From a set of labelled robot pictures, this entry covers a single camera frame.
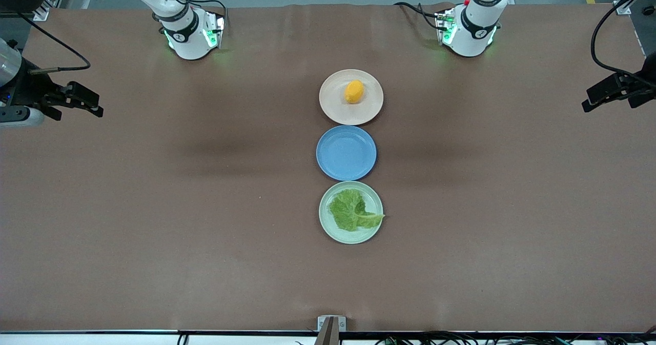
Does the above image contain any yellow lemon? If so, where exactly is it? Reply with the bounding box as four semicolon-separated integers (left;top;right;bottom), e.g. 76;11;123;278
344;80;365;105

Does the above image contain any green lettuce leaf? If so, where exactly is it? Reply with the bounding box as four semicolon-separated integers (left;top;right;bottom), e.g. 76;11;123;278
328;189;385;232

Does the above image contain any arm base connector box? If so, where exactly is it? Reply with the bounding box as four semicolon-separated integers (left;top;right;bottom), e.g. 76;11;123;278
202;10;227;50
435;8;458;46

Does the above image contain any brown table cover sheet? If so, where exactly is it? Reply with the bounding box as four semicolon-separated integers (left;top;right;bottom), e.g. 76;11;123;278
0;3;656;333

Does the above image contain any beige round plate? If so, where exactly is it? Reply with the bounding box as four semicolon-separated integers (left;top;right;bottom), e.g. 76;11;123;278
319;69;384;126

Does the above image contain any blue round plate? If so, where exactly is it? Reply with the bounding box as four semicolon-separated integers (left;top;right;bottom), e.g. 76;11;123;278
316;125;377;181

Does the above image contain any pale green round plate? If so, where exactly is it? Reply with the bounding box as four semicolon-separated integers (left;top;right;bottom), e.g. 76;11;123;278
318;181;384;245

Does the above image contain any black cable bundle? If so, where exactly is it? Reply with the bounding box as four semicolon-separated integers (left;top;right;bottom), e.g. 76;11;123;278
374;330;656;345

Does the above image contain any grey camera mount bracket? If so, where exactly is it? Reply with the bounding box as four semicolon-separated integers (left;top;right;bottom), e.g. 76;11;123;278
314;315;347;345

